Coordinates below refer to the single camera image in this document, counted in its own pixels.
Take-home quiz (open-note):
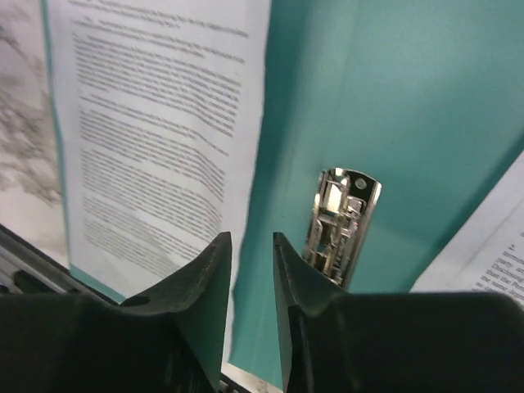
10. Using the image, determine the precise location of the white printed paper sheet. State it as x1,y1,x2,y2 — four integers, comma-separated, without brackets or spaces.
44,0,273,298

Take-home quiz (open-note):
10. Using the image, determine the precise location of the metal folder clip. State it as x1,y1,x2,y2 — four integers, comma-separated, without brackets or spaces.
302,167,382,289

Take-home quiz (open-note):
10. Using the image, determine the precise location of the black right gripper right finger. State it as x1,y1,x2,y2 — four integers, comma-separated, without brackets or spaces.
273,233,523,392

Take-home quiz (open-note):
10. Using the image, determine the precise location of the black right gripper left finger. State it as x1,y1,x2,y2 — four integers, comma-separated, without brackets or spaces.
1,233,232,392

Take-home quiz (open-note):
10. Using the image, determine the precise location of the teal folder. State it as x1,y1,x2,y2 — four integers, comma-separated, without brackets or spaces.
39,0,524,390

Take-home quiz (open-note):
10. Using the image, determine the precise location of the white printed paper stack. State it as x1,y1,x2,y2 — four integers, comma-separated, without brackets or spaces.
411,156,523,305

